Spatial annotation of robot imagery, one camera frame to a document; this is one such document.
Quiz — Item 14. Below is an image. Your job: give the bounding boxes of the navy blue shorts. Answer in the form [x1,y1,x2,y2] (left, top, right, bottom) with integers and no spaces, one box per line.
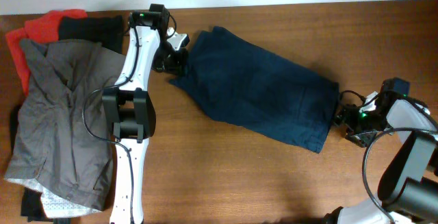
[170,26,339,153]

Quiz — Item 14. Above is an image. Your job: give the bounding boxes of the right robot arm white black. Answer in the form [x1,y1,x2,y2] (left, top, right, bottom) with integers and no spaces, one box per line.
[322,77,437,224]

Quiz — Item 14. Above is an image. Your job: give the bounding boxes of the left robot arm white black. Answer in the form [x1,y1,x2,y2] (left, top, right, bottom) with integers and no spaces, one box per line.
[99,3,190,224]

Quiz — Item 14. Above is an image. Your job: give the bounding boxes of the black garment top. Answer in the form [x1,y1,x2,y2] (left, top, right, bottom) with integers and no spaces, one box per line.
[58,15,124,53]

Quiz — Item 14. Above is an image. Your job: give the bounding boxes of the black garment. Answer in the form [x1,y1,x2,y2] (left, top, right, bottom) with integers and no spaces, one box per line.
[20,186,73,224]
[58,15,124,53]

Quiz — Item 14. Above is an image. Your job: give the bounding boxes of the red garment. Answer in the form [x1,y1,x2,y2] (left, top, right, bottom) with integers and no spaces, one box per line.
[5,9,88,96]

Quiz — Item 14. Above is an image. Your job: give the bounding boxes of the grey shorts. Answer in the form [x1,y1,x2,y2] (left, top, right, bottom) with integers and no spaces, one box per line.
[5,39,125,212]

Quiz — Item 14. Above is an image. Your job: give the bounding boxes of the white mesh garment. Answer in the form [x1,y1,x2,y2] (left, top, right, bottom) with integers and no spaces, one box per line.
[5,178,101,219]

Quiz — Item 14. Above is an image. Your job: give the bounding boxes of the black garment bottom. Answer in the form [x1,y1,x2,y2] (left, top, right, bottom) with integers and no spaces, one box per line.
[20,186,73,224]

